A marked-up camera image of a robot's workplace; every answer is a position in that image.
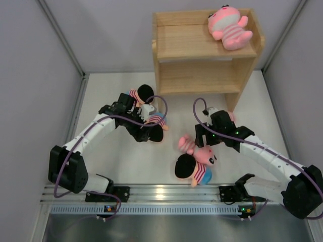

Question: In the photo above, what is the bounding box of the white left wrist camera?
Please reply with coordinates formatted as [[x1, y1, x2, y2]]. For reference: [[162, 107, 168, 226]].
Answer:
[[140, 104, 156, 121]]

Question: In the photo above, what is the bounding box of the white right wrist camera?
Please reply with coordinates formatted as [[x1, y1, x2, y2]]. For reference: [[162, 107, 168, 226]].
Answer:
[[203, 107, 219, 126]]

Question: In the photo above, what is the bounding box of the aluminium right frame post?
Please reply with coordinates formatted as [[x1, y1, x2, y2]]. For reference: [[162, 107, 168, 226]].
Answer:
[[261, 0, 308, 75]]

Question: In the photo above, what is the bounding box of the grey slotted cable duct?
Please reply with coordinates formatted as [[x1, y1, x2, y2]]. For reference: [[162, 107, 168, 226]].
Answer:
[[50, 204, 245, 215]]

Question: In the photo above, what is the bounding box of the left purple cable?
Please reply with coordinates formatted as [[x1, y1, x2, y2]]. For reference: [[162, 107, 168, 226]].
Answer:
[[52, 95, 169, 222]]

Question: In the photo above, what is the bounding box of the aluminium front rail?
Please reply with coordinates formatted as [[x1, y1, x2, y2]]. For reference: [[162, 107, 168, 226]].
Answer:
[[40, 183, 316, 204]]

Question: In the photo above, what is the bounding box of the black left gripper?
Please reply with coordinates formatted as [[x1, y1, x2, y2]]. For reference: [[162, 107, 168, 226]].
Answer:
[[120, 107, 152, 142]]

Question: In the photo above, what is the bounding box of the pink plush with heart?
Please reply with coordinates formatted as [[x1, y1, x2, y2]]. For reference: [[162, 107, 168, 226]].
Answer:
[[178, 135, 217, 166]]

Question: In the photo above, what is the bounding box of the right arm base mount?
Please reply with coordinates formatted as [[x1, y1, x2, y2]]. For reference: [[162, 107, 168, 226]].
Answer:
[[219, 186, 265, 204]]

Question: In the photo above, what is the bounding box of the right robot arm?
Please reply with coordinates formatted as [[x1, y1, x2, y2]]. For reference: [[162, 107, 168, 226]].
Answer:
[[195, 108, 322, 220]]

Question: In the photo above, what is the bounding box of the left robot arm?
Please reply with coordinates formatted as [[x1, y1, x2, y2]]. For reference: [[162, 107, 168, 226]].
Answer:
[[48, 93, 156, 201]]

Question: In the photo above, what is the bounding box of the boy doll centre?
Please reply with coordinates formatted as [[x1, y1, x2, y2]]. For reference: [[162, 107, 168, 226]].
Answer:
[[145, 112, 169, 143]]

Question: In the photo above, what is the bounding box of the boy doll near shelf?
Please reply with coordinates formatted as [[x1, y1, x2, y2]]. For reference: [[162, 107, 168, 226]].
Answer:
[[127, 84, 154, 107]]

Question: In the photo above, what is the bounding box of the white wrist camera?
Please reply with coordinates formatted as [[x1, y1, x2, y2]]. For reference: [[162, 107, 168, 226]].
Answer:
[[140, 104, 156, 121], [203, 107, 219, 126]]

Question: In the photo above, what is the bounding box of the pink plush face down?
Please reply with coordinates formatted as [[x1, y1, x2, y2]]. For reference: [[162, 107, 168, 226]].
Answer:
[[228, 111, 236, 122]]

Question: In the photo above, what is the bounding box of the aluminium left frame post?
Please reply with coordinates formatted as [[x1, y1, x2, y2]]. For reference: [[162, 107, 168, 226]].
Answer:
[[37, 0, 88, 76]]

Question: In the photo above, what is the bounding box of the aluminium frame post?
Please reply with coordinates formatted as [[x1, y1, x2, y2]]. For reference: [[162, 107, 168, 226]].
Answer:
[[261, 0, 308, 75], [37, 0, 88, 76]]

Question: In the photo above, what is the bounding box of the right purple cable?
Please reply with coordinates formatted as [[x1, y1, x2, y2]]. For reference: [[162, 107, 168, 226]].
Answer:
[[193, 97, 323, 222]]

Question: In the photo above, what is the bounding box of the boy doll front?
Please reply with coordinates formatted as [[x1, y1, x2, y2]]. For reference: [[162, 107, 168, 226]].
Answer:
[[175, 154, 212, 187]]

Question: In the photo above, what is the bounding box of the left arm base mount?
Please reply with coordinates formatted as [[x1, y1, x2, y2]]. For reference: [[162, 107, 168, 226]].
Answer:
[[85, 186, 130, 203]]

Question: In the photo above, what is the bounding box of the wooden two-tier shelf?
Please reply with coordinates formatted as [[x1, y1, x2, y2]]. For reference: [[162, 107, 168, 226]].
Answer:
[[152, 9, 265, 111]]

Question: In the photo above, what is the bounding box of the purple cable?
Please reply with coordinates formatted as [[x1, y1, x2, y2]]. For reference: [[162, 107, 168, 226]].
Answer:
[[52, 95, 169, 222], [193, 97, 323, 222]]

